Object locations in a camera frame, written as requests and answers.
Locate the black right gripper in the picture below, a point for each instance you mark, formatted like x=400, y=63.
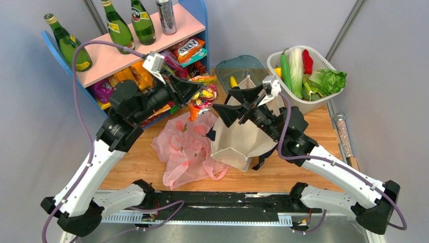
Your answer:
x=229, y=114

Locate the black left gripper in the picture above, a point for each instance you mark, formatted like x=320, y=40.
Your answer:
x=183, y=90

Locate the colourful candy packet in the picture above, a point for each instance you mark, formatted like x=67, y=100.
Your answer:
x=203, y=100

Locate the yellow banana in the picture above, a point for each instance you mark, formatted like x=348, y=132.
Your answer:
x=233, y=82

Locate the orange foxs candy bag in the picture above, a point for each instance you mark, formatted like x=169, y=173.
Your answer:
x=187, y=48

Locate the cream canvas tote bag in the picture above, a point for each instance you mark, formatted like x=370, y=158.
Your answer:
x=238, y=145

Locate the pink plastic grocery bag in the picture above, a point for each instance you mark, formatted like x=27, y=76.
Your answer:
x=183, y=146

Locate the long green chili pepper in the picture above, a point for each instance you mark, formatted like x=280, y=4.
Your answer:
x=285, y=70

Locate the red chili pepper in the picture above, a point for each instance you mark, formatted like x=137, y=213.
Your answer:
x=307, y=62

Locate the green lettuce leaf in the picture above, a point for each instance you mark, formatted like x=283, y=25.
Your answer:
x=328, y=81

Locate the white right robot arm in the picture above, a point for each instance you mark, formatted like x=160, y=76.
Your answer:
x=370, y=201

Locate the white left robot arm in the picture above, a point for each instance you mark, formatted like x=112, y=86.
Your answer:
x=77, y=208

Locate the red dark snack bag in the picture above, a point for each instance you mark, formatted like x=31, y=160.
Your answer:
x=196, y=69

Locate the honey dijon chips bag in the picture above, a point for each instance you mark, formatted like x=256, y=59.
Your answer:
x=165, y=110

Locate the pink candy packet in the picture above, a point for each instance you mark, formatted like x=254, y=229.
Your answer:
x=171, y=61

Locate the teal transparent plastic tray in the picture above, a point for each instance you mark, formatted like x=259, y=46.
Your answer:
x=240, y=67

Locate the teal foxs candy bag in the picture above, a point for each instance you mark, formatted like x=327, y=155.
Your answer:
x=196, y=57

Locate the blue pink snack shelf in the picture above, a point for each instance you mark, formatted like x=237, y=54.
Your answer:
x=191, y=19

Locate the orange snack bag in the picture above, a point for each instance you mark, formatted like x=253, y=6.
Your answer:
x=137, y=73

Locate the yellow bell pepper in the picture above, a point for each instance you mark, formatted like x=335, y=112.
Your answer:
x=278, y=71

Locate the green leafy vegetable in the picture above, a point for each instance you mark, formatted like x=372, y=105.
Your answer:
x=311, y=92

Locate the green glass bottle right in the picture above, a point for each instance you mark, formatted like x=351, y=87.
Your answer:
x=142, y=23

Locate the green glass bottle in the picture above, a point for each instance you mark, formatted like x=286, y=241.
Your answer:
x=67, y=44
x=142, y=23
x=119, y=31

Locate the napa cabbage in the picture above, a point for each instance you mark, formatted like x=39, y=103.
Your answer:
x=296, y=69

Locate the purple snack bag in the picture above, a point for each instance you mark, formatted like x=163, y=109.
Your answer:
x=102, y=90

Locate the silver drink can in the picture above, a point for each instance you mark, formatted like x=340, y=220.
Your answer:
x=166, y=15

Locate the green glass bottle middle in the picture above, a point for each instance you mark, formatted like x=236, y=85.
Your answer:
x=119, y=31

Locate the glass tube of beads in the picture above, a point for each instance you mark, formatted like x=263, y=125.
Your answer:
x=341, y=127

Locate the green glass bottle left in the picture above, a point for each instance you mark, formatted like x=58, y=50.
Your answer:
x=67, y=44

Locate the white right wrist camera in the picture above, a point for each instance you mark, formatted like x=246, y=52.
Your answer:
x=272, y=88

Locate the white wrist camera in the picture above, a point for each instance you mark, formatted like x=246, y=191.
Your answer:
x=272, y=88
x=153, y=64

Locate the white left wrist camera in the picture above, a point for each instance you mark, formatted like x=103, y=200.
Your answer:
x=153, y=64

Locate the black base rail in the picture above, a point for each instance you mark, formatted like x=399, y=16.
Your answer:
x=212, y=206

